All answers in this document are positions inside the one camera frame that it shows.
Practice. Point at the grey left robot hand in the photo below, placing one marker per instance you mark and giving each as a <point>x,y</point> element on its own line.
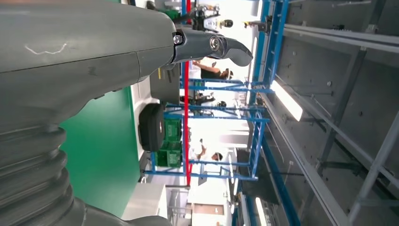
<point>78,40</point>

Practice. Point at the dark grey flat case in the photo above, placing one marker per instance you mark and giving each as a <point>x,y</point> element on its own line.
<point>163,87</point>

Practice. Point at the black carrying case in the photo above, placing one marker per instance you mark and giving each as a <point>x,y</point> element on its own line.
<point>151,128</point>

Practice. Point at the green plastic crate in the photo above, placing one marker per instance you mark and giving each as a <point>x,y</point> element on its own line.
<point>173,129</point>
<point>168,156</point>

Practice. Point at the red pole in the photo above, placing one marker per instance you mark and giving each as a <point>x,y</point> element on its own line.
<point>187,124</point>

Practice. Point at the person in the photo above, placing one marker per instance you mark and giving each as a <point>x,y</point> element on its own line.
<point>212,73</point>
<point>215,156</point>

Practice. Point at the pale grey table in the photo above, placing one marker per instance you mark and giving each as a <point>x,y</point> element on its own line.
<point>146,199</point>

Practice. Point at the blue metal rack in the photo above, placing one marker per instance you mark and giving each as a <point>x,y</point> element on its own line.
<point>258,140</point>

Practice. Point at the ceiling light panel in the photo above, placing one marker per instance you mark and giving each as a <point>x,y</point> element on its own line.
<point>261,212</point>
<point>286,101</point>

